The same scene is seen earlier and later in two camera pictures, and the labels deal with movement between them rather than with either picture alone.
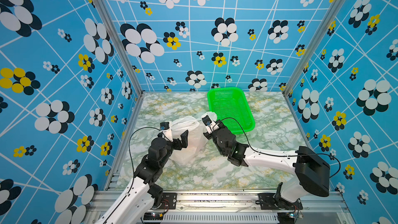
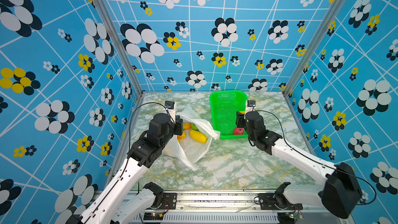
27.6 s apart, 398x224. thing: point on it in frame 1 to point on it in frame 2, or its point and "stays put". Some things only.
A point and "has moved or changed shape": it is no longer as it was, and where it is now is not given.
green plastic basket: [231, 107] stays put
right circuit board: [286, 218] stays put
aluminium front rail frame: [229, 207] stays put
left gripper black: [178, 146] to [178, 125]
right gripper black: [209, 136] to [240, 120]
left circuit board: [153, 216] stays put
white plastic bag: [197, 137] has moved or changed shape
